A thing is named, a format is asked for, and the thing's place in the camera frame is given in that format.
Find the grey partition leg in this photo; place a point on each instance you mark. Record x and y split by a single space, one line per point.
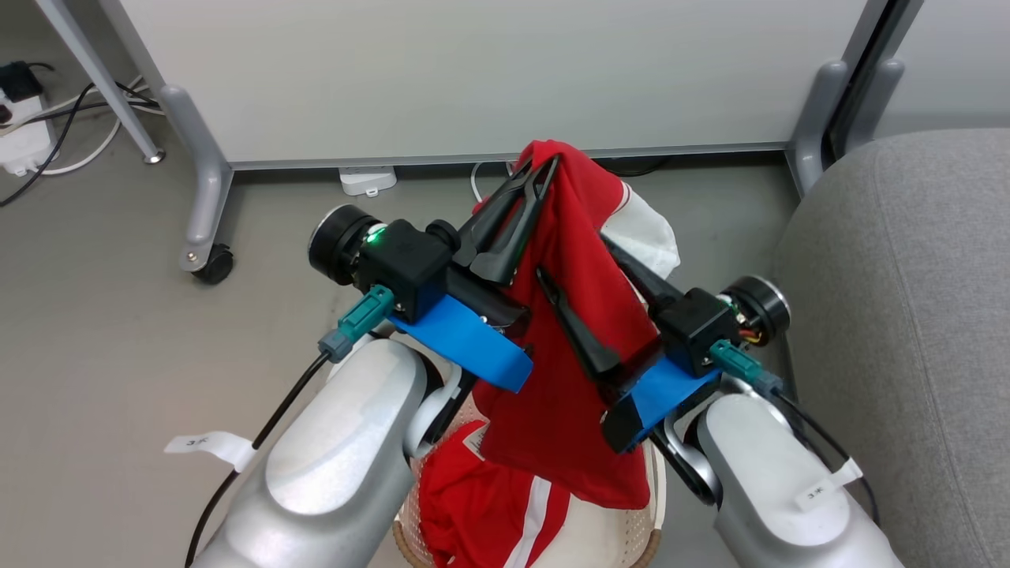
813 134
207 189
880 95

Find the white partition board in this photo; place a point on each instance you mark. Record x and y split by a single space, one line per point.
473 71
963 55

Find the black caster wheel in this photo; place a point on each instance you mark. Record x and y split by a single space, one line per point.
215 264

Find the right gripper blue tape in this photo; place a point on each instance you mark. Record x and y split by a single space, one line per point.
663 386

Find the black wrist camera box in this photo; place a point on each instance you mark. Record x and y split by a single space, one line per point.
402 260
694 327

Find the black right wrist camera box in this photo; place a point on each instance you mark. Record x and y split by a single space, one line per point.
694 327

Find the small white adapter box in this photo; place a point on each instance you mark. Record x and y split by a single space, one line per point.
367 181

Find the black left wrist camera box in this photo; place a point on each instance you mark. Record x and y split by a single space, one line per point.
402 260

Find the black plug adapter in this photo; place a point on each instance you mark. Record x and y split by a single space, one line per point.
17 79

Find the white paper tag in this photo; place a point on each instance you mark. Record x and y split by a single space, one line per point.
209 444
817 495

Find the grey metal table leg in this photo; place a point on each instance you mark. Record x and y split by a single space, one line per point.
95 75

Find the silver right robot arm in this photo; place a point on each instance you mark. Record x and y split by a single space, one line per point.
773 473

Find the left gripper blue tape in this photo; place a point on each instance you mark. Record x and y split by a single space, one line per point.
465 339

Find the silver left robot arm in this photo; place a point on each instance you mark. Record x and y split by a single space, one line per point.
347 457

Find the white power strip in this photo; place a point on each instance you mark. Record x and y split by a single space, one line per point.
28 142

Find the red garment with white stripe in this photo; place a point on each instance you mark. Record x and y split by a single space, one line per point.
465 505

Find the cream perforated laundry basket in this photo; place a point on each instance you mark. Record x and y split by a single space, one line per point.
615 536

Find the red and white garment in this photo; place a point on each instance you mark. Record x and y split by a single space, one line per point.
568 410

